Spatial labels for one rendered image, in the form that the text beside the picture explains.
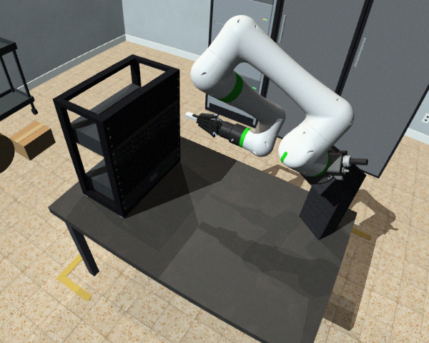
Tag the black server rack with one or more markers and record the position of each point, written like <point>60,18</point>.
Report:
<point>138,149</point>

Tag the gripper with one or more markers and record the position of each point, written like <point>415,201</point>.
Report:
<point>210,125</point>

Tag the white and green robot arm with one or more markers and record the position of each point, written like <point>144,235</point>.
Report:
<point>328,115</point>

